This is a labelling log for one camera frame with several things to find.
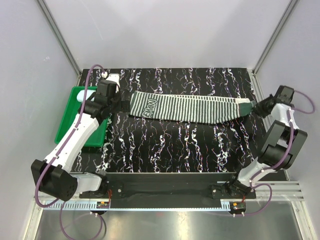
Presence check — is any right aluminium frame post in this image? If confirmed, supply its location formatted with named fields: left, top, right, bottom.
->
left=252, top=0, right=300, bottom=76

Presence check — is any light blue towel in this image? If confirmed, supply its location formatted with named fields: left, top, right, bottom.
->
left=76, top=89, right=96, bottom=103

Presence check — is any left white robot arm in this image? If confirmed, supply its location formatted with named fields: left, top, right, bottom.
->
left=31, top=73, right=130, bottom=208

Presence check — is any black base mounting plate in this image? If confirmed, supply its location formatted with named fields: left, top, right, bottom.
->
left=84, top=173, right=254, bottom=204

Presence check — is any white slotted cable duct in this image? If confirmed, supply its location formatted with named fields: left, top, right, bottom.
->
left=43, top=199, right=232, bottom=211

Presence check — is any left aluminium frame post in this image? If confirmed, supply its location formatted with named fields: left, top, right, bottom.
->
left=35, top=0, right=82, bottom=78

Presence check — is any aluminium frame post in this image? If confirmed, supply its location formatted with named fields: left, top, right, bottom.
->
left=252, top=0, right=300, bottom=76
left=35, top=0, right=82, bottom=78

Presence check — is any green plastic tray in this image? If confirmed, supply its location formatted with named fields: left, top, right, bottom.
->
left=54, top=86, right=109, bottom=148

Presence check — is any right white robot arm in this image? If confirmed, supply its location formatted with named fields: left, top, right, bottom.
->
left=227, top=85, right=308, bottom=199

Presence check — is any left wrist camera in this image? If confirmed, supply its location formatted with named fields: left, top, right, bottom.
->
left=101, top=72, right=120, bottom=86

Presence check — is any striped green white towel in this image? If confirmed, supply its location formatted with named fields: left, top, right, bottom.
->
left=130, top=91, right=256, bottom=125

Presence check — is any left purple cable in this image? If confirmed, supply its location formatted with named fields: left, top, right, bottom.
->
left=33, top=64, right=108, bottom=238

